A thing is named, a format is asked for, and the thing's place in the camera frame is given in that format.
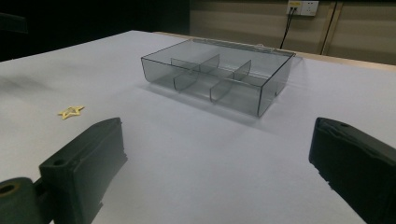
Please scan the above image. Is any clear grey divided plastic box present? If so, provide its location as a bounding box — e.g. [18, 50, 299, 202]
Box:
[140, 37, 296, 119]

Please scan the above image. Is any white wall socket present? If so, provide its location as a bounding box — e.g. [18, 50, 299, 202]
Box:
[286, 0, 319, 17]

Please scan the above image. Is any gold star hair clip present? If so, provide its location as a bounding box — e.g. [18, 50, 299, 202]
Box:
[57, 105, 86, 120]

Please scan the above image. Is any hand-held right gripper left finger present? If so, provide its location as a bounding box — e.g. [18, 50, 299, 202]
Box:
[38, 117, 129, 224]

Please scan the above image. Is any black cable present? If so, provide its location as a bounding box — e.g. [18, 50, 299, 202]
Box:
[279, 7, 294, 50]
[280, 7, 297, 48]

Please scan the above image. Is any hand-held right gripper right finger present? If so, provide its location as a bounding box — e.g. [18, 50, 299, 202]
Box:
[308, 117, 396, 224]

